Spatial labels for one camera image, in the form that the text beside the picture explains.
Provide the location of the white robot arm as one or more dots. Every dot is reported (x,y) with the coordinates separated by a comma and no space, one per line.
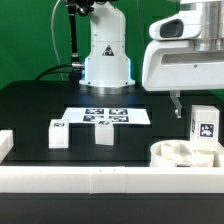
(107,67)

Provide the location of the white round stool seat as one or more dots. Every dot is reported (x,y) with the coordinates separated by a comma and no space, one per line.
(179,153)

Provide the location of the white marker sheet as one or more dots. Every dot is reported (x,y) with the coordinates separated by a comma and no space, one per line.
(116,115)

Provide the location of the white left fence bar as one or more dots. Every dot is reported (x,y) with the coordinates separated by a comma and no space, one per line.
(6,143)

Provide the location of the white front fence bar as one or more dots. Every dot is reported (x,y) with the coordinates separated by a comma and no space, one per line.
(96,180)

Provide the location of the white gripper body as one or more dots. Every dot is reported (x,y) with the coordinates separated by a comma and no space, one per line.
(186,53)

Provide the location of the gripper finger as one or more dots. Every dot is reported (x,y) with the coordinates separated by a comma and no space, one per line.
(175,95)

